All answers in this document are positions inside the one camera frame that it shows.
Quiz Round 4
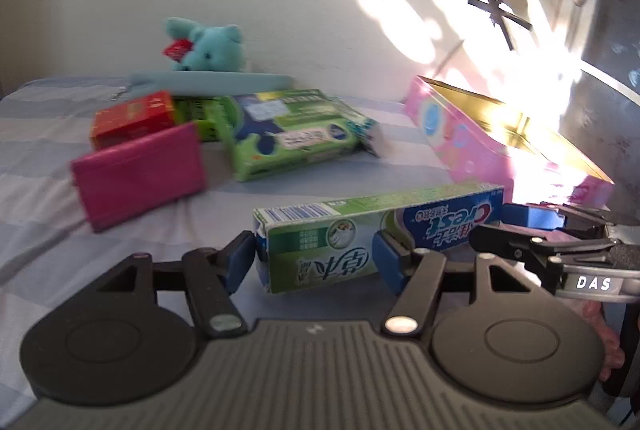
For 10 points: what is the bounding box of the thin white cable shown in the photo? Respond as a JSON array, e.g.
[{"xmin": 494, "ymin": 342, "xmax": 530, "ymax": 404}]
[{"xmin": 431, "ymin": 40, "xmax": 466, "ymax": 75}]

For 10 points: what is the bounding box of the black tape cross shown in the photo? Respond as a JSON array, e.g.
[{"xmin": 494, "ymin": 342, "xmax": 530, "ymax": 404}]
[{"xmin": 467, "ymin": 0, "xmax": 534, "ymax": 52}]

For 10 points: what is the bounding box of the green blue toothpaste box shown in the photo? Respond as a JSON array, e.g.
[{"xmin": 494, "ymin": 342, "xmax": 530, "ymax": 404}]
[{"xmin": 252, "ymin": 181, "xmax": 506, "ymax": 295}]

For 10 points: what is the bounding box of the pink storage box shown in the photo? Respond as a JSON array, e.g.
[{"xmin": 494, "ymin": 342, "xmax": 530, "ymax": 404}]
[{"xmin": 404, "ymin": 76, "xmax": 615, "ymax": 211}]

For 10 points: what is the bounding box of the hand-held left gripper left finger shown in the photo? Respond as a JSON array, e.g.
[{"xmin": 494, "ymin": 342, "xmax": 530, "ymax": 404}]
[{"xmin": 95, "ymin": 230, "xmax": 257, "ymax": 339}]

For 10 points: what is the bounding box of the striped blue bed sheet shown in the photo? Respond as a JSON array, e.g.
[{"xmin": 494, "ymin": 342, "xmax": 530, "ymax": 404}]
[{"xmin": 0, "ymin": 77, "xmax": 501, "ymax": 430}]

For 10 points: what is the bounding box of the glass window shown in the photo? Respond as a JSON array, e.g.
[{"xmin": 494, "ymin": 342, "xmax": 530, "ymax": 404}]
[{"xmin": 550, "ymin": 0, "xmax": 640, "ymax": 191}]

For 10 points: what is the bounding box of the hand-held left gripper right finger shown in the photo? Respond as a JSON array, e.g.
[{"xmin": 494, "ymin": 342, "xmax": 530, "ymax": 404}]
[{"xmin": 372, "ymin": 230, "xmax": 534, "ymax": 339}]

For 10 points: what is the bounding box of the teal plush toy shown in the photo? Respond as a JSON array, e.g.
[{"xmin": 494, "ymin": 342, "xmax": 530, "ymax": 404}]
[{"xmin": 162, "ymin": 16, "xmax": 248, "ymax": 73}]

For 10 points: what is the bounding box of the red cardboard box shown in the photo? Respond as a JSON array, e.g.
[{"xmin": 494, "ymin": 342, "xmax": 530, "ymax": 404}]
[{"xmin": 90, "ymin": 90, "xmax": 178, "ymax": 151}]

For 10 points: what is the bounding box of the bright green wet wipes pack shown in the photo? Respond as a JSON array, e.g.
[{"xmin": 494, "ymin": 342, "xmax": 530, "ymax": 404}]
[{"xmin": 172, "ymin": 95, "xmax": 236, "ymax": 143}]

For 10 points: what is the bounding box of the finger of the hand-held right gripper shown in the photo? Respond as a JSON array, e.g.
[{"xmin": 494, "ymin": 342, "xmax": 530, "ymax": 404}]
[
  {"xmin": 500, "ymin": 203, "xmax": 640, "ymax": 232},
  {"xmin": 469, "ymin": 223, "xmax": 618, "ymax": 297}
]

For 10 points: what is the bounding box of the large green blue pack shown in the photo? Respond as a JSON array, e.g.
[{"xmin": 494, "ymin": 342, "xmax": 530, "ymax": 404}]
[{"xmin": 220, "ymin": 89, "xmax": 373, "ymax": 182}]

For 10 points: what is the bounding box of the magenta wallet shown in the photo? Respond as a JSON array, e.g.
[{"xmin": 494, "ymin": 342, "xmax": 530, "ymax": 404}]
[{"xmin": 69, "ymin": 121, "xmax": 208, "ymax": 233}]

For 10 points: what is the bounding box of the person's right hand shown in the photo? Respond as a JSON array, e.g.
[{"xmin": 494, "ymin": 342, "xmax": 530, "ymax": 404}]
[{"xmin": 575, "ymin": 300, "xmax": 627, "ymax": 382}]

